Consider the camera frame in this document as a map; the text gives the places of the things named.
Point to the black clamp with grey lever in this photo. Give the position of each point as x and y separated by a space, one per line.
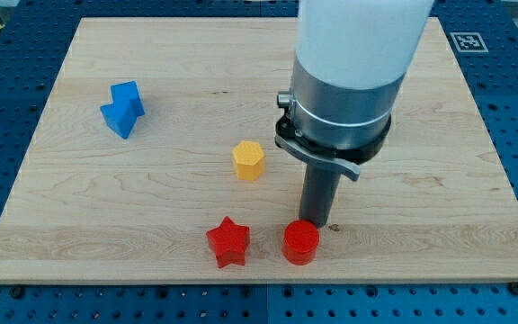
337 161

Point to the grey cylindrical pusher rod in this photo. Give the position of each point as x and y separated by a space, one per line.
317 196

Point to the red star block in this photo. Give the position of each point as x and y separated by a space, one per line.
229 242

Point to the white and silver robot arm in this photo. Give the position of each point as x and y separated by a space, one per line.
350 60

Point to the yellow hexagon block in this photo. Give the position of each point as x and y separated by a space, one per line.
249 160

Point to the red cylinder block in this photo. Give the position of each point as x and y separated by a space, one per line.
300 242

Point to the light wooden board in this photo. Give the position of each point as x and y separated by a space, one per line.
89 207

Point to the blue arrow block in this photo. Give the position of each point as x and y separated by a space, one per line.
121 114

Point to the black and white fiducial tag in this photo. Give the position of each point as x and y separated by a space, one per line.
468 42

